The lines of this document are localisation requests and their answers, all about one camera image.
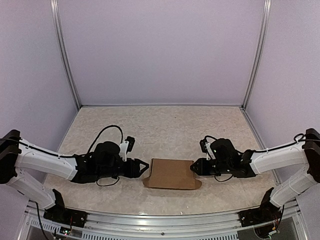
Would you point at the left aluminium frame post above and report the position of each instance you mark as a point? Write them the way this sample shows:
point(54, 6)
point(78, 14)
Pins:
point(54, 4)

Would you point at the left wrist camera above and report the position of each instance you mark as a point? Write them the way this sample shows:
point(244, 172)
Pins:
point(125, 147)

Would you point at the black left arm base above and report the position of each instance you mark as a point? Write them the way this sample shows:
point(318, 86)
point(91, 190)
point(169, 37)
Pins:
point(60, 214)

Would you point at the aluminium frame post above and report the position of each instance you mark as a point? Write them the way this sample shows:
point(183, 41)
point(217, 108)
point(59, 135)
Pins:
point(54, 4)
point(258, 53)

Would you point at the aluminium front rail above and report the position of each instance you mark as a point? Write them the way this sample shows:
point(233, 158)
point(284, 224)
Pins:
point(209, 226)

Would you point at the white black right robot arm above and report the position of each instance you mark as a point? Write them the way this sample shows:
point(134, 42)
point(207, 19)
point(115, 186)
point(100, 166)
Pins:
point(304, 150)

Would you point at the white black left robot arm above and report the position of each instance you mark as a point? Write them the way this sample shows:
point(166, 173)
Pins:
point(17, 155)

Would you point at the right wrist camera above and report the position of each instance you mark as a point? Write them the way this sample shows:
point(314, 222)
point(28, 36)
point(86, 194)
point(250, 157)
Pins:
point(205, 145)

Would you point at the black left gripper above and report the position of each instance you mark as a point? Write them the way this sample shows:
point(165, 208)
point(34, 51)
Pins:
point(133, 165)

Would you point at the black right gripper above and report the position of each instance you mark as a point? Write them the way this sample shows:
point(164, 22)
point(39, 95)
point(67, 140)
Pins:
point(202, 170)

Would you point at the right aluminium frame post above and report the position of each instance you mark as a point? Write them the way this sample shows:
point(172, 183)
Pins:
point(258, 53)

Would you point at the brown cardboard box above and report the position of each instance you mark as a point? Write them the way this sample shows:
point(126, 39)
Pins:
point(171, 174)

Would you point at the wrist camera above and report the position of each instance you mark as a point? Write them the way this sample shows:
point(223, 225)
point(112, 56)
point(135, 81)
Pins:
point(125, 147)
point(205, 145)

